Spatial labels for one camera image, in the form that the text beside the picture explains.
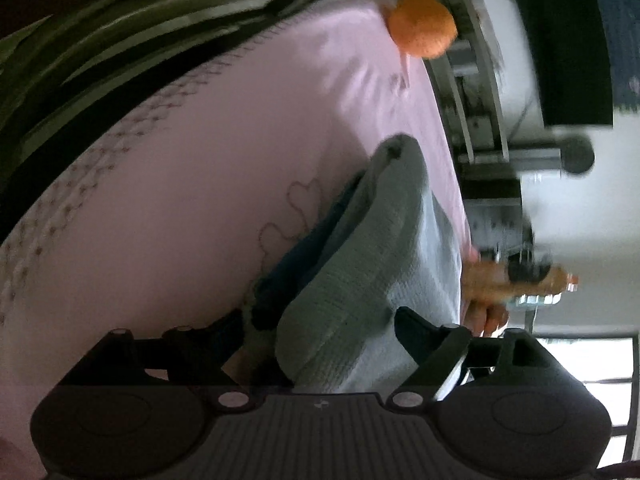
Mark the grey and blue hoodie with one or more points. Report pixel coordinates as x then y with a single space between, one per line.
329 304

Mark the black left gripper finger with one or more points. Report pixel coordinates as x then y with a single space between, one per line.
439 352

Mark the amber drink bottle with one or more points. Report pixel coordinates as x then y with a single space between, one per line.
497 282

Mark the black wall television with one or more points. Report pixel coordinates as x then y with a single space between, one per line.
567 42

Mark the pink tablecloth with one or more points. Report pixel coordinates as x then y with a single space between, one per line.
172 215

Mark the white TV stand shelf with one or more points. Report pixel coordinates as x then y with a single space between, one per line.
466 85

